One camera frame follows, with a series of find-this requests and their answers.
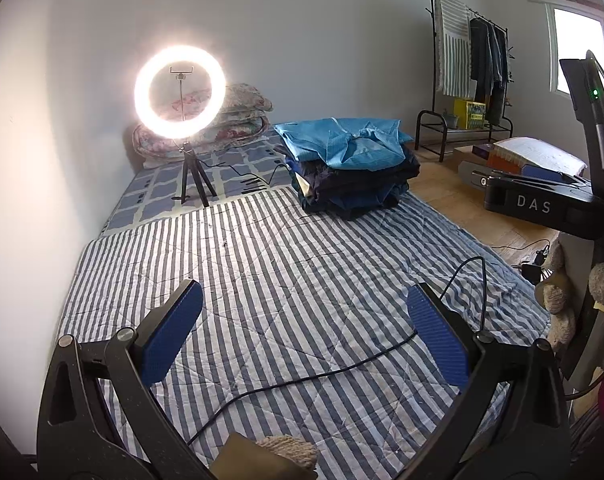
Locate blue white striped blanket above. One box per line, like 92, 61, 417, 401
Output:
57, 185, 552, 480

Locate dark hanging clothes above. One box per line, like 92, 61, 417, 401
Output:
469, 17, 511, 123

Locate window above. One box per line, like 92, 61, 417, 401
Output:
524, 0, 604, 126

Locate light blue pinstriped garment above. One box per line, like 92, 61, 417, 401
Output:
273, 118, 415, 170

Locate white quilted cushion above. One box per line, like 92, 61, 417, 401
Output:
494, 136, 587, 178

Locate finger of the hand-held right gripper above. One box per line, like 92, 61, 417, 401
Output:
456, 160, 527, 193
519, 164, 590, 187

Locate black cable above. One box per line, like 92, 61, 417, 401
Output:
187, 256, 487, 446

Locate person's left hand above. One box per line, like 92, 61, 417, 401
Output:
257, 435, 319, 471

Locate cardboard box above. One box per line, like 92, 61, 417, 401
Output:
452, 145, 497, 173

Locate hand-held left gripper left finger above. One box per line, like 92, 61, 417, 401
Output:
37, 279, 217, 480

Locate blue checked bed sheet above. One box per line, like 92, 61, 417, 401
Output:
99, 130, 303, 238

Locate black power adapter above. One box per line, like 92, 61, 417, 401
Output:
522, 250, 550, 283

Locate ring light power cable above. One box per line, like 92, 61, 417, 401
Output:
202, 161, 289, 194

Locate yellow box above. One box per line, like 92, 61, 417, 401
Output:
453, 98, 487, 131

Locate person's right hand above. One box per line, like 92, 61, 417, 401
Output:
534, 242, 604, 353

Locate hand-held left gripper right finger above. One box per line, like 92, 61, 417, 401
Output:
406, 282, 570, 480

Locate black tripod stand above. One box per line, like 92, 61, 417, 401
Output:
169, 65, 219, 208

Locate stack of dark folded clothes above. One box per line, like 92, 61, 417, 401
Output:
282, 147, 421, 222

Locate black clothes rack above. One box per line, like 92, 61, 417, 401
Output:
414, 0, 515, 163

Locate striped hanging towel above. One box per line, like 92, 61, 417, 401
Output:
438, 0, 472, 97

